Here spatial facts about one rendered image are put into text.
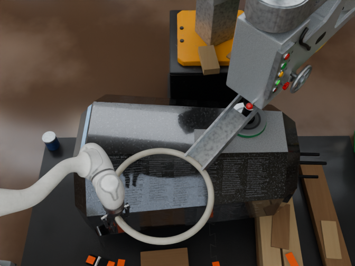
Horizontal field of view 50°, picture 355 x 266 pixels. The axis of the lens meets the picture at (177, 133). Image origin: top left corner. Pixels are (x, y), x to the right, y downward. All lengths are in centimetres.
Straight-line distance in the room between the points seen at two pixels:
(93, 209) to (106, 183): 69
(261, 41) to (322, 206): 160
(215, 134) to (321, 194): 121
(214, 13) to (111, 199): 133
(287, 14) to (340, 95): 219
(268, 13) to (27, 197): 101
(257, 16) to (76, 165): 87
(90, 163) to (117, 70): 204
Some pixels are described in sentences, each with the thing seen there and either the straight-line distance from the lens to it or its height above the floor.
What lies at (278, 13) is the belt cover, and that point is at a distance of 142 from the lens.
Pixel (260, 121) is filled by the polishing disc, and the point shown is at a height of 88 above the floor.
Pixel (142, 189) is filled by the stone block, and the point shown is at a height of 71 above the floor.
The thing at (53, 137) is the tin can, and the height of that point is 14.
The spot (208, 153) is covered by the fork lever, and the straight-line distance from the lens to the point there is 189.
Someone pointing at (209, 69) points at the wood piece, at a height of 82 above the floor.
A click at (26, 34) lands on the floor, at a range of 404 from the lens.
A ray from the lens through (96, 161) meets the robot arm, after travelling 154.
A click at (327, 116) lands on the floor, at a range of 338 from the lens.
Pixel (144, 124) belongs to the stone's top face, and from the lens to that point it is 208.
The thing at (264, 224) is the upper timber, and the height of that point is 19.
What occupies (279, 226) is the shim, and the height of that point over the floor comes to 21.
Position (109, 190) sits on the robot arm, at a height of 128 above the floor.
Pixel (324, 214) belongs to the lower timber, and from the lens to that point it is 285.
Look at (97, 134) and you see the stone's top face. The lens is 209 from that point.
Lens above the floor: 258
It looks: 58 degrees down
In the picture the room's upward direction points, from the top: straight up
